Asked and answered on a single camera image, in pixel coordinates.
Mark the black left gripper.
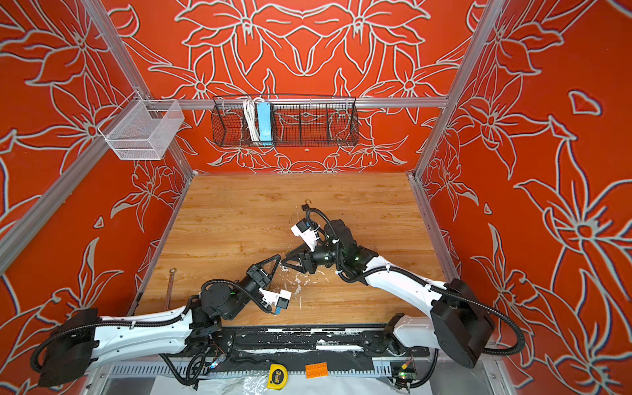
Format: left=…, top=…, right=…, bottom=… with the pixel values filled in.
left=224, top=253, right=280, bottom=321

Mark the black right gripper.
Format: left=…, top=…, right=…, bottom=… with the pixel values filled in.
left=280, top=243, right=346, bottom=277

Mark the small black padlock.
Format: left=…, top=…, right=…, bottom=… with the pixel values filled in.
left=301, top=199, right=312, bottom=212

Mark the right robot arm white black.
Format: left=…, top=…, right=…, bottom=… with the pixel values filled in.
left=281, top=204, right=526, bottom=368

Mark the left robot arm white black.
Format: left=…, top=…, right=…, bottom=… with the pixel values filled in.
left=30, top=255, right=281, bottom=388

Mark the metal wrench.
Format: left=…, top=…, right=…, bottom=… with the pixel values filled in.
left=165, top=268, right=177, bottom=310

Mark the orange lego brick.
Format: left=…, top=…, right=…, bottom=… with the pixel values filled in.
left=304, top=362, right=329, bottom=380

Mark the yellow tape measure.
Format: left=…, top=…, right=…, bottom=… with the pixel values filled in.
left=267, top=363, right=289, bottom=390

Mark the blue white box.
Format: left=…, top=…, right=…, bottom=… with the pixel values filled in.
left=257, top=101, right=273, bottom=145

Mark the clear plastic bin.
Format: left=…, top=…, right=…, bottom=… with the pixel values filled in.
left=100, top=100, right=184, bottom=161

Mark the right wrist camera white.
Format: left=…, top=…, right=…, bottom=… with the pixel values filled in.
left=291, top=219, right=320, bottom=252

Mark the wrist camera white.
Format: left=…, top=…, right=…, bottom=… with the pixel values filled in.
left=259, top=289, right=292, bottom=315
left=291, top=219, right=320, bottom=252

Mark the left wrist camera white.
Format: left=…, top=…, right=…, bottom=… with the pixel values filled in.
left=259, top=289, right=292, bottom=315

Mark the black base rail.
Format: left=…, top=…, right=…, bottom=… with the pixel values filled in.
left=167, top=324, right=431, bottom=376

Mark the black wire basket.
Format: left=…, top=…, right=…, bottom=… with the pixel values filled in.
left=211, top=95, right=360, bottom=148

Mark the white cable bundle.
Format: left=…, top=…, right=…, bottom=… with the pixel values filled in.
left=243, top=97, right=260, bottom=143

